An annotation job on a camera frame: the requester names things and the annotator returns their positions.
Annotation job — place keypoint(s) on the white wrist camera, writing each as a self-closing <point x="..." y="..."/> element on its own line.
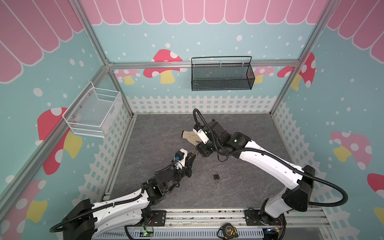
<point x="200" y="133"/>
<point x="180" y="158"/>

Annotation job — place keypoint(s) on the black padlock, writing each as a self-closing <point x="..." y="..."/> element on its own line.
<point x="217" y="177"/>

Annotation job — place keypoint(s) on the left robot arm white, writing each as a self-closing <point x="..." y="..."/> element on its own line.
<point x="87" y="221"/>

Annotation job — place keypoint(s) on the white wire wall basket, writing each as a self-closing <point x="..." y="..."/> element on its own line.
<point x="93" y="111"/>

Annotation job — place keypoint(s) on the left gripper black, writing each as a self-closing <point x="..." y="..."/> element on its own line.
<point x="188" y="168"/>

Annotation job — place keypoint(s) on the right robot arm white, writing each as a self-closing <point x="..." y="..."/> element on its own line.
<point x="298" y="181"/>

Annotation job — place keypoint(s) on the yellow black tape measure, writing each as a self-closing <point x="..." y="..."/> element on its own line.
<point x="227" y="232"/>

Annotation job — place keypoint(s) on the black mesh wall basket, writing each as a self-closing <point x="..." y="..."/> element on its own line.
<point x="227" y="73"/>

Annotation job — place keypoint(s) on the beige knit work glove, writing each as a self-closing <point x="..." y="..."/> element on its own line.
<point x="191" y="137"/>

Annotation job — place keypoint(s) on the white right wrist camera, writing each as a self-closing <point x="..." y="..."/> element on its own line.
<point x="200" y="133"/>

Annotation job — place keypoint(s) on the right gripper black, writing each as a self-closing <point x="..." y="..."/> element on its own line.
<point x="204" y="147"/>

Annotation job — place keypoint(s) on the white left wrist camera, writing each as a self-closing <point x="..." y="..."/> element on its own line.
<point x="180" y="158"/>

